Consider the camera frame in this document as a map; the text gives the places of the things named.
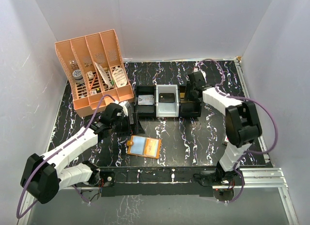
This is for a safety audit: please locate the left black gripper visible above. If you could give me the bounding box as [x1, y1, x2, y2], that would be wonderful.
[111, 112, 144, 137]

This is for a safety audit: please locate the orange leather card holder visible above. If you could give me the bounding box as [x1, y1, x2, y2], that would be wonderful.
[126, 135, 162, 159]

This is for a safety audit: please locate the gold card with red logo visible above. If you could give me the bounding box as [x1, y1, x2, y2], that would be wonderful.
[144, 138, 161, 158]

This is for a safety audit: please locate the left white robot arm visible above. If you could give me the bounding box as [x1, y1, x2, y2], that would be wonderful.
[20, 101, 144, 204]

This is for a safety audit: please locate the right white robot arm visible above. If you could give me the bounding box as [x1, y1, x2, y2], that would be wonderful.
[185, 71, 262, 185]

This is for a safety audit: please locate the left black card bin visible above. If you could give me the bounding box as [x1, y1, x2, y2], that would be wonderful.
[134, 85, 156, 118]

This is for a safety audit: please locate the black card bin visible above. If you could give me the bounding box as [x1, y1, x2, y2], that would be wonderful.
[179, 85, 202, 118]
[134, 85, 156, 118]

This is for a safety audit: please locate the right black card bin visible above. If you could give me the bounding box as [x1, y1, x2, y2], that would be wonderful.
[179, 85, 202, 118]

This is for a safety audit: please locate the silver credit card stack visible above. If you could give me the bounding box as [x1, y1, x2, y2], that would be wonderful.
[138, 95, 155, 105]

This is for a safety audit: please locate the white middle card bin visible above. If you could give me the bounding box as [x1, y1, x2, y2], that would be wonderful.
[155, 85, 180, 118]

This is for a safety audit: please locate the black credit card stack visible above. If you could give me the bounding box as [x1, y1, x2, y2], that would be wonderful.
[158, 92, 175, 103]

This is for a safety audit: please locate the white labelled package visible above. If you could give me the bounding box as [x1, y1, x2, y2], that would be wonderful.
[112, 66, 128, 88]

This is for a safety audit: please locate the orange pencil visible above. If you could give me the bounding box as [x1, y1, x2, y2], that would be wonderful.
[90, 73, 97, 89]

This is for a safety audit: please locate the white paper leaflet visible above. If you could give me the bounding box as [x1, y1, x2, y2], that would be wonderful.
[95, 62, 112, 89]

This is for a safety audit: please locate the peach desk file organizer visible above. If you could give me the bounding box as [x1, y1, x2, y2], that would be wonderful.
[55, 30, 134, 117]

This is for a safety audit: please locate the grey tape roll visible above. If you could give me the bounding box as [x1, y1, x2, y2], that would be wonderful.
[72, 69, 84, 85]

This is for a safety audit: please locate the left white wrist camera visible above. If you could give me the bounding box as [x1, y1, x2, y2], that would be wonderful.
[117, 101, 130, 116]

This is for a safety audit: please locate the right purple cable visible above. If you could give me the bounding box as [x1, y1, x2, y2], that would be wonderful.
[197, 59, 278, 203]

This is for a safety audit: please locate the purple cable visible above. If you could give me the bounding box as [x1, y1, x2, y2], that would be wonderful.
[15, 94, 119, 220]
[197, 59, 278, 203]

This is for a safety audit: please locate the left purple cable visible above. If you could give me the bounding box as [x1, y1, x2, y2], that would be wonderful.
[15, 94, 119, 220]

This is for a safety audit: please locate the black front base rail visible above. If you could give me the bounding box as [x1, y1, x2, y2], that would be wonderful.
[72, 165, 245, 198]

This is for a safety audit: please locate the aluminium table frame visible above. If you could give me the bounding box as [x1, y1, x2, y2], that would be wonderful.
[18, 58, 300, 225]

